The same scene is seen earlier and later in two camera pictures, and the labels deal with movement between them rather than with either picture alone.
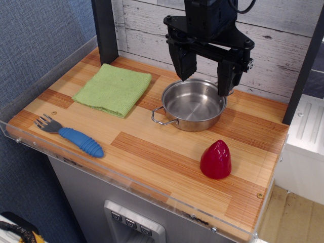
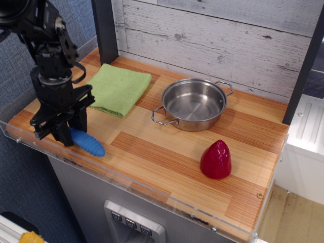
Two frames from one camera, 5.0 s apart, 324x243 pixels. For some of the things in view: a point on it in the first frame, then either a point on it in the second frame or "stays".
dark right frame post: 315,40 stays
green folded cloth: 114,89 stays
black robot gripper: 210,27 -> 58,96
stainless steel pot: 195,103 stays
